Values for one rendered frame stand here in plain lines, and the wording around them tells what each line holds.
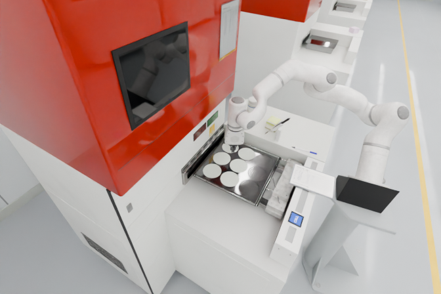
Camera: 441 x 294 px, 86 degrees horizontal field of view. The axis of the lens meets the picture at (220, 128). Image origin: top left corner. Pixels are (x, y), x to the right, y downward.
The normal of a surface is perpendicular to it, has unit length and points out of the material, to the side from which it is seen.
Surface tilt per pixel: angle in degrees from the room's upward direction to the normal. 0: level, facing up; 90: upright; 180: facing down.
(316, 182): 0
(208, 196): 0
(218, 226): 0
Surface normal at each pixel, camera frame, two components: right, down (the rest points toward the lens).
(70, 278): 0.04, -0.77
